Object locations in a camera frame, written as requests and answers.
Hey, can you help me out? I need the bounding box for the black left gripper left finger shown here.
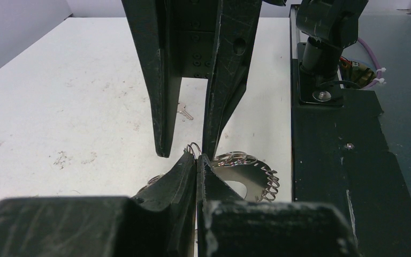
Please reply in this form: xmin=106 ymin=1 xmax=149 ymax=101
xmin=0 ymin=152 xmax=196 ymax=256

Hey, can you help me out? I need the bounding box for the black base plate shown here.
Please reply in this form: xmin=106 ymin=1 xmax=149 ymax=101
xmin=290 ymin=5 xmax=411 ymax=257

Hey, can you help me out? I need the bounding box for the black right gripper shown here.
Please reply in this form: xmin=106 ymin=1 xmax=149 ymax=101
xmin=122 ymin=0 xmax=262 ymax=158

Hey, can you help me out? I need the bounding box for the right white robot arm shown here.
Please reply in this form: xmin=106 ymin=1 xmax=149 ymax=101
xmin=122 ymin=1 xmax=367 ymax=157

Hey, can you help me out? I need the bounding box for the metal disc with keyrings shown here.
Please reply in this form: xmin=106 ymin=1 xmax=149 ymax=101
xmin=145 ymin=142 xmax=280 ymax=203

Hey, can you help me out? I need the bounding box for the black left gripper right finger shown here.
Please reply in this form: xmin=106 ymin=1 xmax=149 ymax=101
xmin=196 ymin=154 xmax=359 ymax=256

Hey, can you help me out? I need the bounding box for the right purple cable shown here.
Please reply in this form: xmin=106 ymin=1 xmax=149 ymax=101
xmin=357 ymin=37 xmax=387 ymax=89

